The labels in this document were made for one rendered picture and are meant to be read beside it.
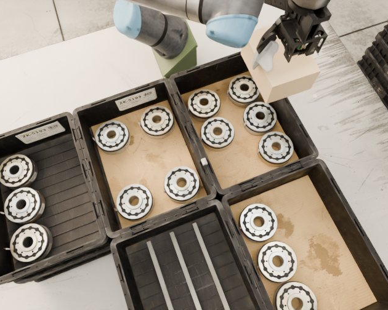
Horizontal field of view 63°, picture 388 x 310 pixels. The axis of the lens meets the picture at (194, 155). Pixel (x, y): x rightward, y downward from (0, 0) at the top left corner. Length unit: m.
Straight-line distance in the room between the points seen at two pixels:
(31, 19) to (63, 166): 1.80
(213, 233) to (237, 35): 0.57
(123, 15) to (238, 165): 0.58
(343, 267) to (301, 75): 0.52
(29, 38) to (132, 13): 1.62
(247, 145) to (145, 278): 0.48
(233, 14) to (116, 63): 0.87
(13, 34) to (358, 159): 2.31
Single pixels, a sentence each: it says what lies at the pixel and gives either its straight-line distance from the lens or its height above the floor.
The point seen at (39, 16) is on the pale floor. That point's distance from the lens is 2.71.
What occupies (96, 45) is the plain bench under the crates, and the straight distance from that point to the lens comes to 1.42.
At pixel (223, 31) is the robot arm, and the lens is 0.53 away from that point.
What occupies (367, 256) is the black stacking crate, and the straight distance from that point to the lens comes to 0.93.
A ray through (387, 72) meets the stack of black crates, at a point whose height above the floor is 0.40.
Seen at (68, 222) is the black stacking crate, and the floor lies 0.83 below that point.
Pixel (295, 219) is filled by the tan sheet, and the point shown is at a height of 0.83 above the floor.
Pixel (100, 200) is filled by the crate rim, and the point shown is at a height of 0.92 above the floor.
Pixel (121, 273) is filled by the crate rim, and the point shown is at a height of 0.92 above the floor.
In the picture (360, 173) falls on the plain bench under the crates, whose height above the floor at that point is 0.70.
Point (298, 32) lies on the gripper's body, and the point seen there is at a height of 1.25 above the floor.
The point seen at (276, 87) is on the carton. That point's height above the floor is 1.12.
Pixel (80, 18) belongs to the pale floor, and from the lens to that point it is 2.58.
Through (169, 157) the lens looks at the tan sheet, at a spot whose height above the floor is 0.83.
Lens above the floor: 1.74
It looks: 69 degrees down
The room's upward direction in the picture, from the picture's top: 4 degrees counter-clockwise
